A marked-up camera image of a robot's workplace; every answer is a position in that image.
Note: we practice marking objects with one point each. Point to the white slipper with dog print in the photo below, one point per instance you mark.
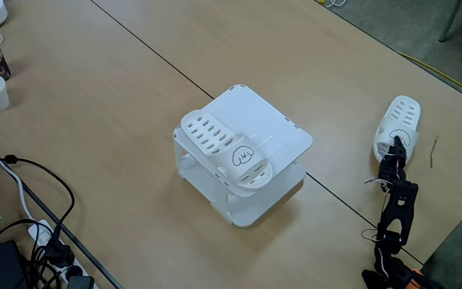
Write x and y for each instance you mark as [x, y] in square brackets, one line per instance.
[412, 130]
[255, 166]

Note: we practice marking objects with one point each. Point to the white two-tier shoe rack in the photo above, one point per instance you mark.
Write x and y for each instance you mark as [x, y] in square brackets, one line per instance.
[267, 124]

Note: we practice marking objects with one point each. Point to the orange and black clamp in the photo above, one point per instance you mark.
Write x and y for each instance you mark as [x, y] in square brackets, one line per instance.
[417, 279]

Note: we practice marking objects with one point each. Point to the grey chair leg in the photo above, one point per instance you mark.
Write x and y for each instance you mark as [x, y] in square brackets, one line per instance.
[451, 20]

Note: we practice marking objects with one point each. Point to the black power adapter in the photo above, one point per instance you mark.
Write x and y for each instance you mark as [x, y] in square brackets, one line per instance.
[80, 283]

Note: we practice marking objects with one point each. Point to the black plug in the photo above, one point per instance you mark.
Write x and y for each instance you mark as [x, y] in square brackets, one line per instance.
[58, 255]

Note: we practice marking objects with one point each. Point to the white power strip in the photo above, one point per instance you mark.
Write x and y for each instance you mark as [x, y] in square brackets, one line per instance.
[38, 233]

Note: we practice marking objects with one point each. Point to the black power brick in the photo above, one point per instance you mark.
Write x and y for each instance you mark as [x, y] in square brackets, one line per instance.
[4, 265]

